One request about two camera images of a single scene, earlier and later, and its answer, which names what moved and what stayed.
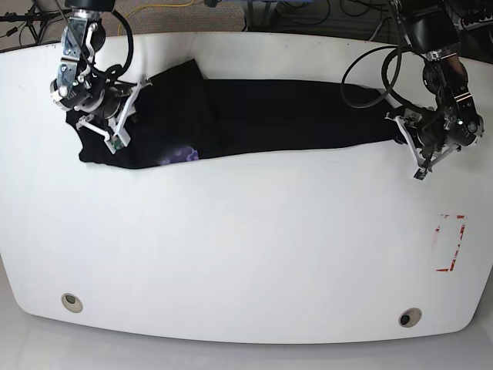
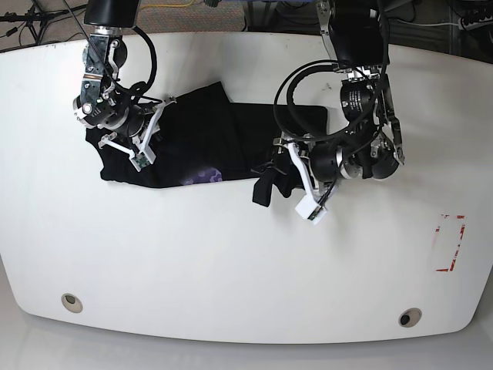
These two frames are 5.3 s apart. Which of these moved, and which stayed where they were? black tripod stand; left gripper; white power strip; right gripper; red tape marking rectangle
Moved: right gripper; left gripper
Stayed: red tape marking rectangle; black tripod stand; white power strip
